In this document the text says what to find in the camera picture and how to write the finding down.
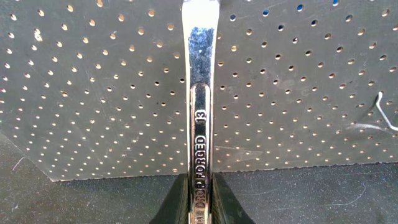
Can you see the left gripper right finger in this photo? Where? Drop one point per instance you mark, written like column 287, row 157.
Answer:
column 225, row 202

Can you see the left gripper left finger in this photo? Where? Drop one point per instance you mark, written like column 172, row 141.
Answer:
column 175, row 202

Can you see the wrench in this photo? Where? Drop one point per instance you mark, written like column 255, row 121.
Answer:
column 200, row 93

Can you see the black pegboard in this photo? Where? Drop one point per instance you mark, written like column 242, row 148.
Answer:
column 93, row 77

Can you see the metal hook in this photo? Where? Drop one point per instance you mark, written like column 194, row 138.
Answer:
column 383, row 112

